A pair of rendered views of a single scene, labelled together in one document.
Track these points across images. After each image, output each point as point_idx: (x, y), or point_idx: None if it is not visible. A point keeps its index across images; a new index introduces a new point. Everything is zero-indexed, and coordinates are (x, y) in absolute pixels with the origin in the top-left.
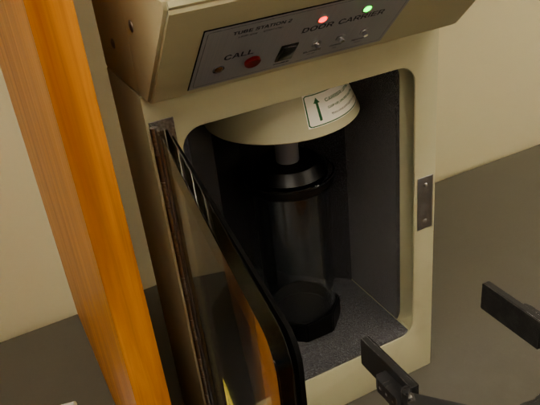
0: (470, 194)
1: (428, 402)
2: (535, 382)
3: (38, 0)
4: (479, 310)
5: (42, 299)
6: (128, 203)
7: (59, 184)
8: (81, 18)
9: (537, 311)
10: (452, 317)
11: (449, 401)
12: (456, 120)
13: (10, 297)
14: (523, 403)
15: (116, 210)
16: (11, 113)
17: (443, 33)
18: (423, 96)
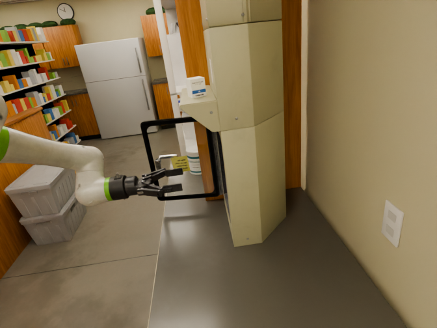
0: (367, 315)
1: (161, 171)
2: (210, 268)
3: None
4: (253, 270)
5: (302, 174)
6: (315, 167)
7: None
8: (317, 101)
9: (168, 189)
10: (253, 261)
11: (159, 173)
12: (428, 299)
13: None
14: (151, 179)
15: None
16: (305, 118)
17: (429, 226)
18: (222, 151)
